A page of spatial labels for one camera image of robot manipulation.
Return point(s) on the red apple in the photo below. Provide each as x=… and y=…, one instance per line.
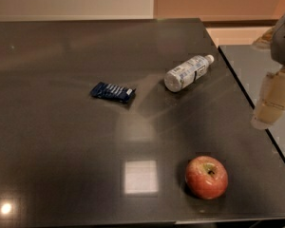
x=206, y=177

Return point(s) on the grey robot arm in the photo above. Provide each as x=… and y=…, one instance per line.
x=277, y=46

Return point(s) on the grey side table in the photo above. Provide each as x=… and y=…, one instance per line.
x=250, y=65

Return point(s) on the white plastic bottle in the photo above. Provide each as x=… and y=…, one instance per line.
x=187, y=73

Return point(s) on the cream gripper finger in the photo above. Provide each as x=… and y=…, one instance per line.
x=265, y=39
x=270, y=105

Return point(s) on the blue rxbar wrapper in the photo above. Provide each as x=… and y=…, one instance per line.
x=112, y=92

